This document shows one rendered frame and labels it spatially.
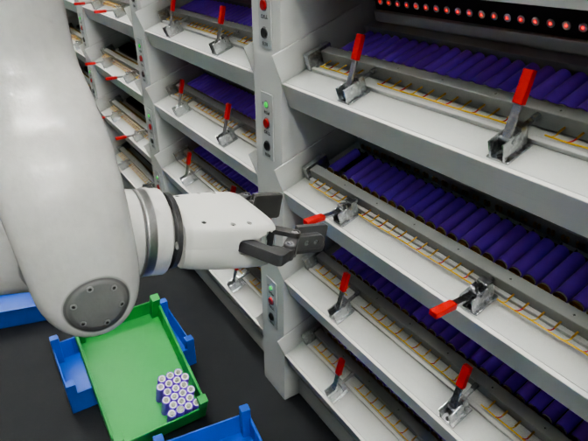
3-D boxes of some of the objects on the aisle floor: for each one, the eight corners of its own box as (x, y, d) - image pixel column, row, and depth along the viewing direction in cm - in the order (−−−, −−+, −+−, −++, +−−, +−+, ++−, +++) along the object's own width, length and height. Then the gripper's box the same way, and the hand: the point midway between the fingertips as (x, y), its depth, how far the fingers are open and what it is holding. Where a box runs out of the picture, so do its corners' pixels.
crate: (206, 415, 117) (209, 400, 112) (115, 458, 108) (114, 444, 102) (157, 310, 132) (157, 292, 127) (74, 339, 123) (71, 321, 117)
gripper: (194, 234, 42) (354, 220, 52) (129, 165, 55) (268, 164, 65) (185, 311, 45) (339, 284, 55) (125, 229, 58) (259, 220, 68)
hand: (293, 220), depth 59 cm, fingers open, 8 cm apart
